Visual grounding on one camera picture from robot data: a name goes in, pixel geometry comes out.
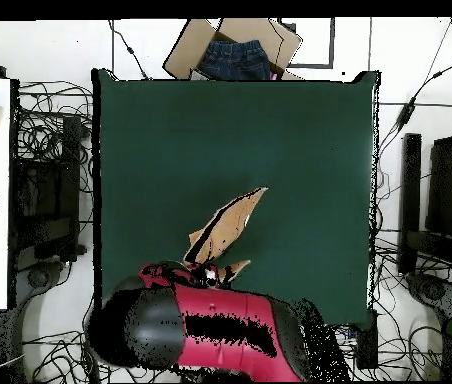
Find black equipment stand with cables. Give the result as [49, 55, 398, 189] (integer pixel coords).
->
[398, 133, 452, 321]
[11, 115, 87, 289]

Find black power strip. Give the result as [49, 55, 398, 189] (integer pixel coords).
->
[355, 309, 379, 370]

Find blue denim jeans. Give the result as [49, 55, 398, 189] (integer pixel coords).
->
[199, 39, 272, 81]

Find brown cardboard box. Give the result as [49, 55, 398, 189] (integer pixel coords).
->
[162, 17, 303, 81]

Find dark green table cloth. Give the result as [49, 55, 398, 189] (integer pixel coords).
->
[91, 68, 380, 328]

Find orange terry towel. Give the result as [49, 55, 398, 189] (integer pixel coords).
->
[182, 186, 269, 287]

